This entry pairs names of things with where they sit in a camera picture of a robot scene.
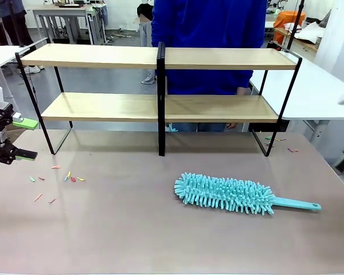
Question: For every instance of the teal microfiber duster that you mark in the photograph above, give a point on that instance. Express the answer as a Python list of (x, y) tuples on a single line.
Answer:
[(223, 192)]

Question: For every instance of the person in blue sweater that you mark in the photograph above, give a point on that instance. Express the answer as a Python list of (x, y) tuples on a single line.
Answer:
[(206, 43)]

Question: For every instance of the background person grey trousers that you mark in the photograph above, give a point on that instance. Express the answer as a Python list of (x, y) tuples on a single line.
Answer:
[(145, 34)]

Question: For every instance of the white crumpled sheet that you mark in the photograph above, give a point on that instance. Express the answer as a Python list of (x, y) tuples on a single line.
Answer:
[(309, 31)]

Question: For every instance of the large white side table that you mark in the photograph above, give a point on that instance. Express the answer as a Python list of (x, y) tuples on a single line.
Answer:
[(318, 91)]

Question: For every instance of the orange fabric bundle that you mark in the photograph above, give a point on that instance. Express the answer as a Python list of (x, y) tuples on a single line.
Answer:
[(289, 18)]

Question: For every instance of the cardboard box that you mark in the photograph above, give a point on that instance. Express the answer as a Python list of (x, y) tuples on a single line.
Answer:
[(17, 135)]

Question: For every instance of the wooden background desk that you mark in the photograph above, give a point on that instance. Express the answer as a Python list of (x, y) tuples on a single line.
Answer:
[(304, 46)]

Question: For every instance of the thin black stand pole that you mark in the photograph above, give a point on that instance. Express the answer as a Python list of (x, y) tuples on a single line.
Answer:
[(295, 25)]

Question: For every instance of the grey background desk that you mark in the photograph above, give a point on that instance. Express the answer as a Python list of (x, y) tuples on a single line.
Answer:
[(60, 11)]

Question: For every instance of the wooden shelf unit black frame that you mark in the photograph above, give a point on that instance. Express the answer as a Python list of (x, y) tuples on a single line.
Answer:
[(103, 107)]

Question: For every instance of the person's left hand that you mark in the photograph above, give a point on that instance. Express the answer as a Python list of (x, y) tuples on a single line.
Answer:
[(243, 91)]

